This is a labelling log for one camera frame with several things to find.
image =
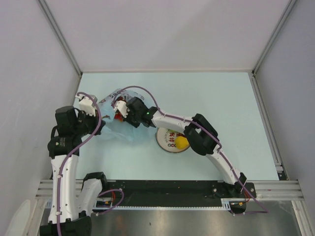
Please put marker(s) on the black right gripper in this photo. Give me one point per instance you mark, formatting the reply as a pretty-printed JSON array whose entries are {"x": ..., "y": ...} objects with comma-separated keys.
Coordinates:
[{"x": 136, "y": 124}]

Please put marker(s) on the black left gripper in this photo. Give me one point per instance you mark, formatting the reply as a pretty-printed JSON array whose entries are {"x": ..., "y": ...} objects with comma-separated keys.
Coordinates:
[{"x": 95, "y": 120}]

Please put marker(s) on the red fake cherry bunch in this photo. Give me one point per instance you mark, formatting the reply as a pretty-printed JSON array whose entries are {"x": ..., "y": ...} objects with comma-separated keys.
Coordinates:
[{"x": 118, "y": 116}]

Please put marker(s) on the light blue printed plastic bag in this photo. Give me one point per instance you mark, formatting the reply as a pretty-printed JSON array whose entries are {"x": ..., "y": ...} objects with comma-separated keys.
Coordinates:
[{"x": 121, "y": 130}]

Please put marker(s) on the round printed white plate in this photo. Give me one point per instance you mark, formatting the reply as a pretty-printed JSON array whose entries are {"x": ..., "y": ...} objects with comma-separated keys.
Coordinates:
[{"x": 165, "y": 138}]

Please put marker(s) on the yellow fake fruit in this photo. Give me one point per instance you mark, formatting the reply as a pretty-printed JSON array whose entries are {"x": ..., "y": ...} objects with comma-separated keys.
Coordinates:
[{"x": 181, "y": 143}]

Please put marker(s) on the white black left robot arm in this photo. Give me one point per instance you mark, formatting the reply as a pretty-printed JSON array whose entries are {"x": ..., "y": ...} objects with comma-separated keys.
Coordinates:
[{"x": 70, "y": 214}]

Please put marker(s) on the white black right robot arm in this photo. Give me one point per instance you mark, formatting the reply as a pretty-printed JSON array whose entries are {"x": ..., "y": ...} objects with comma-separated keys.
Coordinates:
[{"x": 200, "y": 134}]

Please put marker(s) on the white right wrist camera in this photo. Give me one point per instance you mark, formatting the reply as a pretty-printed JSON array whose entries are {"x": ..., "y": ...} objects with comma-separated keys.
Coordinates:
[{"x": 120, "y": 106}]

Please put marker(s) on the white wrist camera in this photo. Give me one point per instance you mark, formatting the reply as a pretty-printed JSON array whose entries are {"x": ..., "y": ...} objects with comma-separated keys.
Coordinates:
[
  {"x": 120, "y": 106},
  {"x": 87, "y": 104}
]

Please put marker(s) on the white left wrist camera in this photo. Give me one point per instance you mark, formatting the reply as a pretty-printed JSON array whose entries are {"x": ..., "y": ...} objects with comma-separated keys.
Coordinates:
[{"x": 87, "y": 104}]

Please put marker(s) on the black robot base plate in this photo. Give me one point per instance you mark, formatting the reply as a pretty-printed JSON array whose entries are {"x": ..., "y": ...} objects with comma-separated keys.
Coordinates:
[{"x": 176, "y": 194}]

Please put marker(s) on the white slotted cable duct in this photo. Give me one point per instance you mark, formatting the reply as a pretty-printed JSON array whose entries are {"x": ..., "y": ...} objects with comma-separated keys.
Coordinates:
[{"x": 226, "y": 204}]

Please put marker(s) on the aluminium frame rail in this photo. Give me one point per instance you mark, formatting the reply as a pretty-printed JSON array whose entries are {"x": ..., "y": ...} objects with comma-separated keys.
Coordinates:
[{"x": 278, "y": 190}]

